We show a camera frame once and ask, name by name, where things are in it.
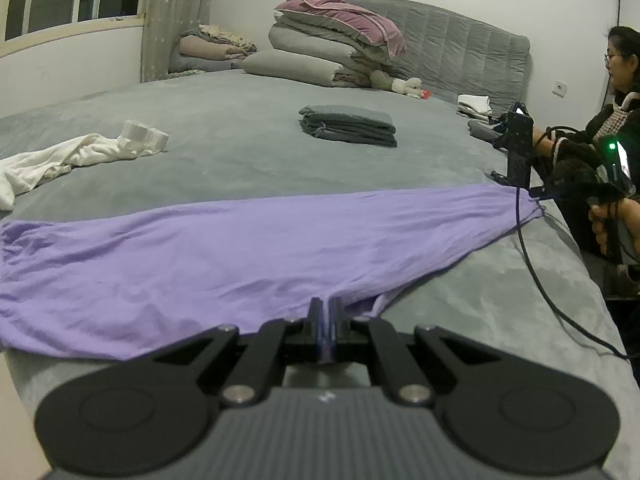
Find pink striped quilt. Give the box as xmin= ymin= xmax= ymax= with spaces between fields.
xmin=274 ymin=0 xmax=407 ymax=58

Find white folded clothes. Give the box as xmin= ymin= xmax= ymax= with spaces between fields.
xmin=456 ymin=93 xmax=493 ymax=122

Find black cable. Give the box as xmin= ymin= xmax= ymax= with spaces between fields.
xmin=514 ymin=185 xmax=630 ymax=360

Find grey bed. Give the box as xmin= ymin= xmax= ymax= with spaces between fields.
xmin=0 ymin=67 xmax=630 ymax=466

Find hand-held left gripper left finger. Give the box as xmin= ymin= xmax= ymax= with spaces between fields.
xmin=149 ymin=297 xmax=327 ymax=407

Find purple pants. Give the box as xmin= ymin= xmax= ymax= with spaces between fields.
xmin=0 ymin=182 xmax=546 ymax=363

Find pile of folded blankets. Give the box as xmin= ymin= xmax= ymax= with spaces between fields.
xmin=170 ymin=24 xmax=258 ymax=73

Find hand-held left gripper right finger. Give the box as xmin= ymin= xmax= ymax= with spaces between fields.
xmin=326 ymin=297 xmax=504 ymax=407

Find window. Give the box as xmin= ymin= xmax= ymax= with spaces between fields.
xmin=0 ymin=0 xmax=148 ymax=58

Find white garment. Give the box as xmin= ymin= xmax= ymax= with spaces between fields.
xmin=0 ymin=119 xmax=170 ymax=212

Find grey padded headboard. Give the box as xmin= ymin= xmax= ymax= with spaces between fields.
xmin=340 ymin=0 xmax=533 ymax=113

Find plush toy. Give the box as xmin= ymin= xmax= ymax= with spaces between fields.
xmin=369 ymin=69 xmax=423 ymax=98

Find grey folded quilt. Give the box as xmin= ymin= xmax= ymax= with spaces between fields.
xmin=267 ymin=22 xmax=396 ymax=78

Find grey curtain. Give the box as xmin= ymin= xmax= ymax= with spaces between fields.
xmin=140 ymin=0 xmax=216 ymax=83

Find dark grey folded clothes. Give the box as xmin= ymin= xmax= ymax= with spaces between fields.
xmin=298 ymin=104 xmax=398 ymax=148

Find grey pillow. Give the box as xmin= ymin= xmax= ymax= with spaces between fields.
xmin=242 ymin=50 xmax=358 ymax=87

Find person's right hand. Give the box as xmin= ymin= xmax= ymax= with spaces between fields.
xmin=588 ymin=198 xmax=640 ymax=261

